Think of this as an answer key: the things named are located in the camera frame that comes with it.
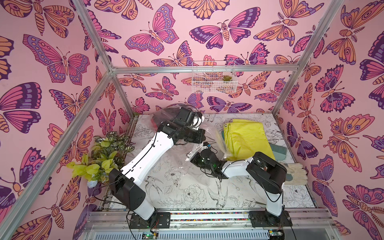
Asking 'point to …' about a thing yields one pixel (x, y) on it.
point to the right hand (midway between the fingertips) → (187, 153)
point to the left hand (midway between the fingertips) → (208, 137)
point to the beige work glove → (299, 174)
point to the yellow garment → (243, 138)
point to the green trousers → (223, 135)
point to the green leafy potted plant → (107, 153)
